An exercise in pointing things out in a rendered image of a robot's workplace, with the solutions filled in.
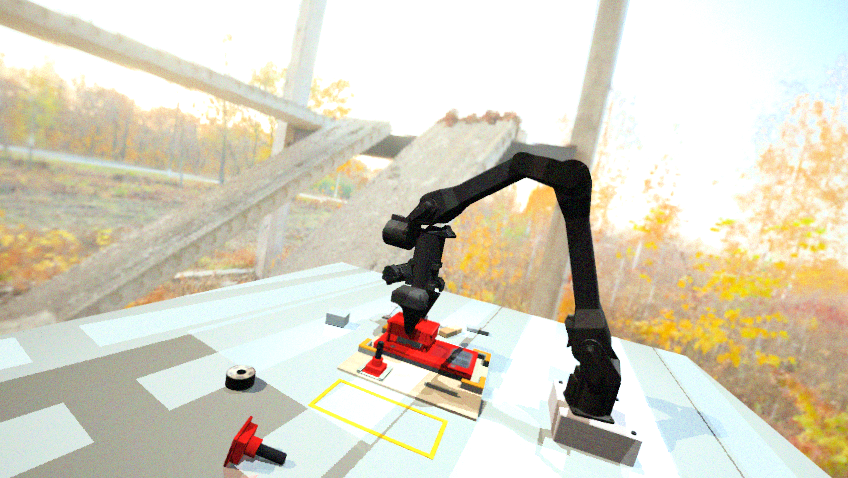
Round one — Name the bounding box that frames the black toy tyre with white hub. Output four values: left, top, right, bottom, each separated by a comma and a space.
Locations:
225, 364, 256, 391

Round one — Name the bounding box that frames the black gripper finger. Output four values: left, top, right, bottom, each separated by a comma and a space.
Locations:
421, 292, 441, 319
399, 305, 428, 335

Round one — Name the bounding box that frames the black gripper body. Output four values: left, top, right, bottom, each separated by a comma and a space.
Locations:
390, 254, 445, 310

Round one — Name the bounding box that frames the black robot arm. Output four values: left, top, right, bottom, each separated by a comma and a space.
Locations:
382, 151, 622, 424

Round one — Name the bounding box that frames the yellow rectangular outline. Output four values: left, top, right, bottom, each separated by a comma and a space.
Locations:
308, 379, 447, 460

